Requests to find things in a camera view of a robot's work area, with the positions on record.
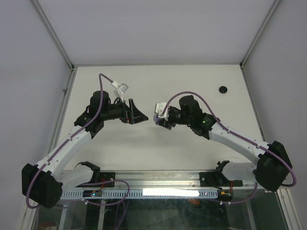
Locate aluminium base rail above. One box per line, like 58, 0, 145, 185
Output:
59, 169, 264, 192

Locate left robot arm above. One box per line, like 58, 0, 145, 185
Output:
22, 91, 148, 208

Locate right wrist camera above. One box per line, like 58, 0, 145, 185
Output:
154, 102, 169, 121

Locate aluminium frame post right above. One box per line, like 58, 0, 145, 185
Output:
239, 0, 283, 69

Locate grey slotted cable duct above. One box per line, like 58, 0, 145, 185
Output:
61, 188, 218, 200

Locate aluminium frame post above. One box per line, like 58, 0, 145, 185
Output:
239, 0, 283, 69
30, 0, 74, 69

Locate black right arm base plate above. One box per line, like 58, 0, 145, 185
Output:
199, 172, 243, 189

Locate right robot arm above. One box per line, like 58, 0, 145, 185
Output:
154, 95, 296, 192

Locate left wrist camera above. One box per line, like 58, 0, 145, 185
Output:
111, 81, 129, 102

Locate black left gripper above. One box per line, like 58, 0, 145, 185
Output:
101, 98, 148, 125

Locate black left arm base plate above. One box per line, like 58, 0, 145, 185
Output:
77, 171, 116, 188

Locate aluminium frame post left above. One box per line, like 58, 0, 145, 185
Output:
30, 0, 74, 69

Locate lilac charging case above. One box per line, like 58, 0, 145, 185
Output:
153, 114, 163, 125

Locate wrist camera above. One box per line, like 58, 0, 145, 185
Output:
154, 102, 169, 121
111, 81, 129, 102

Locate black charging case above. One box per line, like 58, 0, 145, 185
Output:
219, 86, 228, 94

